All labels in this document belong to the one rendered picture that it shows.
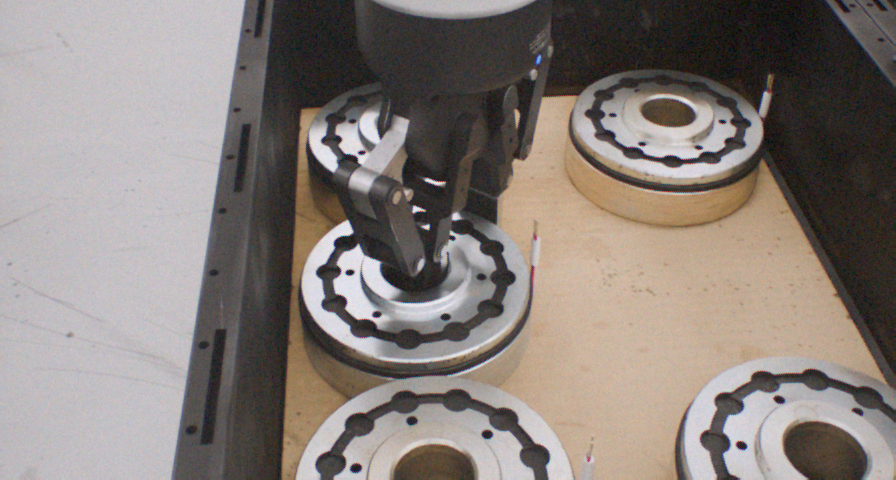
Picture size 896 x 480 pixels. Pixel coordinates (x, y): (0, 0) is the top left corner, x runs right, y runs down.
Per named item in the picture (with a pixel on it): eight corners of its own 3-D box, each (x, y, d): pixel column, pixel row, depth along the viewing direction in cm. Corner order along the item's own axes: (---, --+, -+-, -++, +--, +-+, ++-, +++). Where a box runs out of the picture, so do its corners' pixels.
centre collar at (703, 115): (727, 142, 50) (730, 132, 50) (636, 151, 50) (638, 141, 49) (694, 91, 54) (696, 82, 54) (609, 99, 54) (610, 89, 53)
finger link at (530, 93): (548, 39, 43) (515, 165, 45) (564, 38, 44) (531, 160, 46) (495, 23, 44) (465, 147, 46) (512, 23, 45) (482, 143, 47)
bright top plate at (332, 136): (501, 200, 48) (501, 191, 47) (296, 198, 48) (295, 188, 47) (497, 88, 55) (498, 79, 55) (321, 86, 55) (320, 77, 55)
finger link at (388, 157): (388, 85, 37) (404, 118, 39) (326, 183, 36) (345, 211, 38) (440, 104, 36) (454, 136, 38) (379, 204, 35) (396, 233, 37)
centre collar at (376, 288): (483, 307, 41) (483, 296, 41) (368, 325, 41) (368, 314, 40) (457, 233, 45) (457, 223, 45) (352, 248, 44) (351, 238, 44)
